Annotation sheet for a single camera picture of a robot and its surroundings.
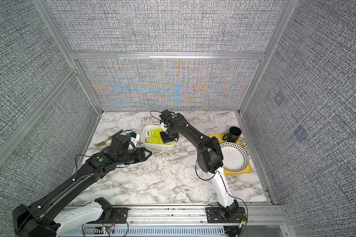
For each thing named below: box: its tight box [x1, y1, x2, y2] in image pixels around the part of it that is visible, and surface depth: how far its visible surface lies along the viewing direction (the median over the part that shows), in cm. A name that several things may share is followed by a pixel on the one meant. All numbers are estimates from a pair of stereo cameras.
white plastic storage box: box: [140, 124, 177, 150], surface depth 100 cm
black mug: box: [222, 126, 242, 143], surface depth 99 cm
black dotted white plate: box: [219, 141, 249, 172], surface depth 94 cm
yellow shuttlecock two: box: [144, 134, 164, 144], surface depth 100 cm
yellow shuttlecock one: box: [146, 128, 164, 140], surface depth 105 cm
